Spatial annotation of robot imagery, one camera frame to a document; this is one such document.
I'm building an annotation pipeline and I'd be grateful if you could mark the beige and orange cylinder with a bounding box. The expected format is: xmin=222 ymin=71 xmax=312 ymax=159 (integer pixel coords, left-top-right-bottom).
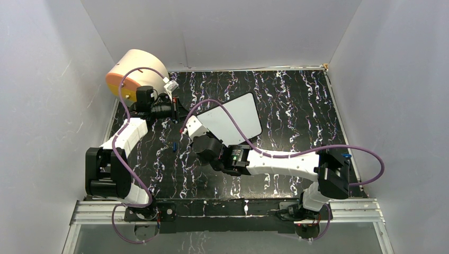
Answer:
xmin=105 ymin=49 xmax=169 ymax=104

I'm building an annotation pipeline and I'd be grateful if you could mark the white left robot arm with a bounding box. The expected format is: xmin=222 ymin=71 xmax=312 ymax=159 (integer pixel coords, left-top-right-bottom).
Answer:
xmin=85 ymin=81 xmax=187 ymax=220

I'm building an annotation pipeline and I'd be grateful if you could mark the aluminium frame rail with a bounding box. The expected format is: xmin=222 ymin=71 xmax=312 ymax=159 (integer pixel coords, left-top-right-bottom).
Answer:
xmin=70 ymin=201 xmax=157 ymax=225

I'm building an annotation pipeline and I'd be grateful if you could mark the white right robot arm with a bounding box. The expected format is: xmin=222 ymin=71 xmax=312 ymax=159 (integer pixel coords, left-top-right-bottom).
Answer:
xmin=192 ymin=135 xmax=351 ymax=219

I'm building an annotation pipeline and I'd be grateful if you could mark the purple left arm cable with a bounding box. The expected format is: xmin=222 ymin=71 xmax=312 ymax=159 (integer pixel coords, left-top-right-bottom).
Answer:
xmin=111 ymin=67 xmax=166 ymax=246

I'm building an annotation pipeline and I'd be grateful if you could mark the small black-framed whiteboard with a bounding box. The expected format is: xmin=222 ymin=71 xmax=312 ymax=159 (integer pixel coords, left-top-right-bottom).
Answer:
xmin=197 ymin=92 xmax=263 ymax=144

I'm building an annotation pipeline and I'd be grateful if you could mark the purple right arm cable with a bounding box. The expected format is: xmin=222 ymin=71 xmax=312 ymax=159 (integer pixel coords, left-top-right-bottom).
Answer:
xmin=179 ymin=98 xmax=385 ymax=242

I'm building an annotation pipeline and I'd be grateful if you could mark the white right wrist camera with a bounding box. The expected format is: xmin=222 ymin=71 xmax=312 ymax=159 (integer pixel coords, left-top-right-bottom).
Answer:
xmin=182 ymin=115 xmax=209 ymax=141

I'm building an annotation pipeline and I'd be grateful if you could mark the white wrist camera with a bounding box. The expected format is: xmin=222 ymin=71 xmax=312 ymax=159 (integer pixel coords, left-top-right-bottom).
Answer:
xmin=182 ymin=115 xmax=209 ymax=141
xmin=163 ymin=77 xmax=179 ymax=97

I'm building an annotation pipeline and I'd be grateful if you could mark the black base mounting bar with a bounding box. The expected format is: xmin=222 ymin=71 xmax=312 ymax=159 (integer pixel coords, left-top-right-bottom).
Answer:
xmin=124 ymin=198 xmax=333 ymax=238

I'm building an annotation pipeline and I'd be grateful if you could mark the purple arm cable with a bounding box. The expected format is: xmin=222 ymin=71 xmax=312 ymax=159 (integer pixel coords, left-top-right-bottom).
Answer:
xmin=111 ymin=67 xmax=166 ymax=246
xmin=179 ymin=98 xmax=385 ymax=242

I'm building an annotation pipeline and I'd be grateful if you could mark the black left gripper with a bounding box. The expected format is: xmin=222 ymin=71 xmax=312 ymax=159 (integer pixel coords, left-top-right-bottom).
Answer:
xmin=150 ymin=96 xmax=194 ymax=125

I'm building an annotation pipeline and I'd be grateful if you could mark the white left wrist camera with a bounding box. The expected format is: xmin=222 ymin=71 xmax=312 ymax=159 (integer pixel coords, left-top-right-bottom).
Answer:
xmin=163 ymin=77 xmax=179 ymax=97

